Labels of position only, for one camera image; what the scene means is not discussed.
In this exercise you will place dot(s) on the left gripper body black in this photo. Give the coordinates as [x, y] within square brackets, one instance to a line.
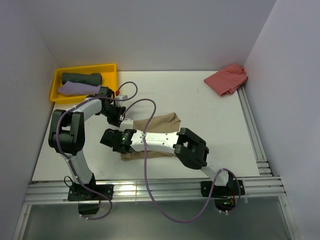
[113, 113]

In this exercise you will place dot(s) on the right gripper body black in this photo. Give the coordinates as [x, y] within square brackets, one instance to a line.
[116, 149]

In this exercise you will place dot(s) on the beige t shirt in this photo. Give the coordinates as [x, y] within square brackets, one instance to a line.
[159, 124]

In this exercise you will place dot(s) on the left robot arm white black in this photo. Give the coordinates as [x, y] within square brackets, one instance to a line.
[67, 134]

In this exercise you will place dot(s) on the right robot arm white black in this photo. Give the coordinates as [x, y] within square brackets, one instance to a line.
[188, 147]

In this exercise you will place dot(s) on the dark green rolled shirt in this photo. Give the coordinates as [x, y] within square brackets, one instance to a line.
[93, 79]

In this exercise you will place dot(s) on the yellow plastic bin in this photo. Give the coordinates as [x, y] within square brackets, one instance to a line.
[107, 71]

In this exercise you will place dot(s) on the lavender folded shirt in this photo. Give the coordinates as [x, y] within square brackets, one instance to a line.
[77, 89]

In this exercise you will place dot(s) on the pink t shirt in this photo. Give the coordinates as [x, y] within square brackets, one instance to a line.
[227, 80]

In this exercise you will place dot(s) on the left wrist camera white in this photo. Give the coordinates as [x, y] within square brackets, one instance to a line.
[119, 98]

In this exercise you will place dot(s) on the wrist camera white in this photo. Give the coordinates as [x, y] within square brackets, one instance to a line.
[126, 124]
[119, 98]

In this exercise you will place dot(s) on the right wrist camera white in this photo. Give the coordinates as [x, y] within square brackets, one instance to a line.
[126, 124]

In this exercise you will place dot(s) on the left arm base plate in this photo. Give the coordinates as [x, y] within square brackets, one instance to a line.
[89, 202]

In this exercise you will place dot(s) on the aluminium front rail frame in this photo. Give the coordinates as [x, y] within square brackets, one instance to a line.
[55, 192]

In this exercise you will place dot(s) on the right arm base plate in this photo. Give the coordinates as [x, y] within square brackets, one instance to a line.
[232, 188]

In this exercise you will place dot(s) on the aluminium right side rail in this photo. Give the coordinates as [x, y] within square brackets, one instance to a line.
[258, 150]

